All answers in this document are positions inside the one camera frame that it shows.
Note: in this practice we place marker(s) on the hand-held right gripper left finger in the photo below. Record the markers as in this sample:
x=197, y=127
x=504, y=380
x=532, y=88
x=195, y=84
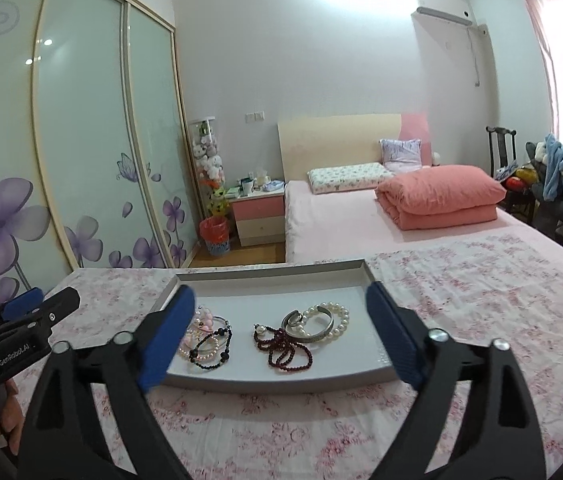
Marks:
x=171, y=335

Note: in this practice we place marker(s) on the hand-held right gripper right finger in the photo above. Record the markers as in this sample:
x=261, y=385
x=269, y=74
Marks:
x=391, y=335

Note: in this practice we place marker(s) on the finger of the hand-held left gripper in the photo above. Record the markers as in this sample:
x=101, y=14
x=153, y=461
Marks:
x=22, y=304
x=56, y=310

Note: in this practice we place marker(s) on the grey cardboard box tray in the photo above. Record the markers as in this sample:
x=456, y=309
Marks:
x=261, y=305

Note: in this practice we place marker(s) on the thin silver bangle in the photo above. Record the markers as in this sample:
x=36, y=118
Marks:
x=214, y=319

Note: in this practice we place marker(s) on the floral printed bed sheet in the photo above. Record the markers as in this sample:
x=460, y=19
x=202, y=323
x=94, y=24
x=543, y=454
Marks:
x=486, y=320

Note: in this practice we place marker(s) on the red lined waste bin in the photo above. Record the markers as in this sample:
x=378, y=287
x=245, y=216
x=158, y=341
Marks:
x=215, y=237

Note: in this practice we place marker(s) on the pink bed sheet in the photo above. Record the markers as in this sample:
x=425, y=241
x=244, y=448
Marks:
x=331, y=230

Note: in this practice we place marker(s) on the pink and cream nightstand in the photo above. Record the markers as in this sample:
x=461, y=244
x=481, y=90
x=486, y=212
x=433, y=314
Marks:
x=259, y=220

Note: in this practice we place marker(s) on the folded salmon quilt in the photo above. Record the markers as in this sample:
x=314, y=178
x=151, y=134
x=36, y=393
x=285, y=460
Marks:
x=436, y=195

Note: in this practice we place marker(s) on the white printed pillow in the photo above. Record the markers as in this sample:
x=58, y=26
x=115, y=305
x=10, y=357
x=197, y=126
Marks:
x=346, y=177

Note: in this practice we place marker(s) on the white mug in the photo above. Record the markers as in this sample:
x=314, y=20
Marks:
x=247, y=188

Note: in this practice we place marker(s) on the clear tube of plush toys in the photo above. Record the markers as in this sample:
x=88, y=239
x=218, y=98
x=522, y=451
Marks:
x=209, y=165

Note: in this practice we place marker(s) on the floral glass sliding wardrobe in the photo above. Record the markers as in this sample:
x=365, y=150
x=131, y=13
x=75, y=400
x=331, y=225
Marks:
x=76, y=135

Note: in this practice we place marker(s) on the purple floral pillow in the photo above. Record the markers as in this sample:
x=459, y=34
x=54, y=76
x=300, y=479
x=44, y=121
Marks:
x=401, y=152

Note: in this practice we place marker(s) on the cream and pink headboard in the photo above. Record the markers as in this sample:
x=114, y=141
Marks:
x=331, y=142

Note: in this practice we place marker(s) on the dark wooden chair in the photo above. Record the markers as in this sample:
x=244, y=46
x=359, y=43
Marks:
x=499, y=150

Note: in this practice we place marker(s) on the white air conditioner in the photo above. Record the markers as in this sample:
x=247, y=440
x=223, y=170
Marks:
x=441, y=7

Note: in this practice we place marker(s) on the pink curtain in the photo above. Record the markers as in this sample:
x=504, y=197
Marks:
x=541, y=15

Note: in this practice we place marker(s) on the white wall socket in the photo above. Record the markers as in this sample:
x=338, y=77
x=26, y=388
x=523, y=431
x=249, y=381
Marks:
x=255, y=116

